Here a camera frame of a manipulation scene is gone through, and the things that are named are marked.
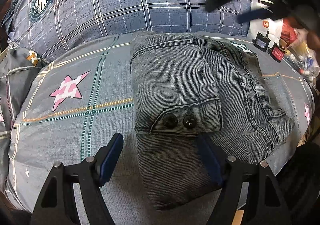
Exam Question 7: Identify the clear plastic bag clutter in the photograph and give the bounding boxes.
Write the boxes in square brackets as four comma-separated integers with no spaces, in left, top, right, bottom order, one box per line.
[281,17,319,84]

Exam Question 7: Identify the black blue small box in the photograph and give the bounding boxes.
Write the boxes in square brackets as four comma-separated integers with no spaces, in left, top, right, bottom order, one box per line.
[253,31,271,52]

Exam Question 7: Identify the grey star patterned quilt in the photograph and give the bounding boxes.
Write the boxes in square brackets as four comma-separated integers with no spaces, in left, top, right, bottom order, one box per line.
[1,32,318,224]

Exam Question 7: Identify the person right hand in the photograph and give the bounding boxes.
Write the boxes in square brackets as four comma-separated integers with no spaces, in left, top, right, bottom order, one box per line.
[306,31,320,60]

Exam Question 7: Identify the grey denim pants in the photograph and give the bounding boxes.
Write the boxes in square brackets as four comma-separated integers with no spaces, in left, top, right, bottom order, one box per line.
[130,33,295,210]

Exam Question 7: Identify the blue plaid pillow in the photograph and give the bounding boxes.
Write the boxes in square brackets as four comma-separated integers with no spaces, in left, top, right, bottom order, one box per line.
[1,0,252,61]

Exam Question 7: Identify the white paper shopping bag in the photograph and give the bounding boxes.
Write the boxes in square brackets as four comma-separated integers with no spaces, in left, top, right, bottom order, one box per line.
[247,0,283,48]

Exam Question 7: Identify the black red small box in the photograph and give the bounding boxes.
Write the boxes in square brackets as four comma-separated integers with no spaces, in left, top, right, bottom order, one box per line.
[269,42,286,63]

